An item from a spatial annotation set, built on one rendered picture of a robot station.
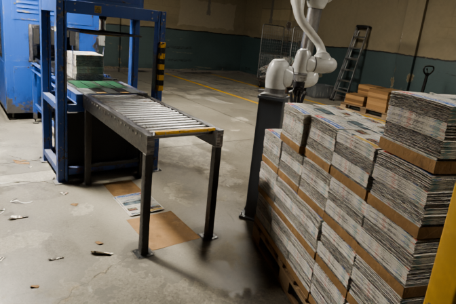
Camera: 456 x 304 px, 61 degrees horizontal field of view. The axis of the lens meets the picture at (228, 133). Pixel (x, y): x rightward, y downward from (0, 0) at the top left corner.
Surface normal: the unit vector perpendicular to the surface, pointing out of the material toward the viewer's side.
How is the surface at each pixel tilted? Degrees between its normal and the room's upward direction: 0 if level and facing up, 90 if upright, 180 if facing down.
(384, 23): 90
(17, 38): 90
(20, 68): 90
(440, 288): 90
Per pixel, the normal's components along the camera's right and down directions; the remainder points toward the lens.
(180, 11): 0.57, 0.26
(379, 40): -0.81, 0.07
